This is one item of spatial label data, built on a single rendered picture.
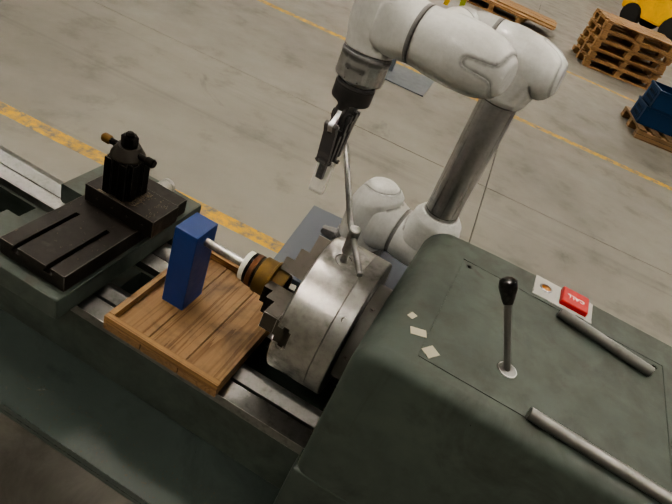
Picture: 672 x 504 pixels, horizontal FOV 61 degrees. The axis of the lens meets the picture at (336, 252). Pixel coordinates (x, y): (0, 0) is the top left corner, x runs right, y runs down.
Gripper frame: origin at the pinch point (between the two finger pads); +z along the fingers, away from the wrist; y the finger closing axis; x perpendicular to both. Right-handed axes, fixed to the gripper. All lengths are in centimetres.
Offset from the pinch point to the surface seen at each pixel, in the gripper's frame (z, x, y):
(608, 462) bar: 8, 66, 24
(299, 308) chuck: 17.8, 10.0, 17.5
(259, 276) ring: 23.9, -2.8, 7.6
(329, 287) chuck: 13.2, 12.9, 13.2
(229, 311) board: 45.2, -9.9, -0.9
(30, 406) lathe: 81, -42, 26
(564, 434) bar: 8, 58, 24
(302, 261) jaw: 19.3, 3.3, 1.7
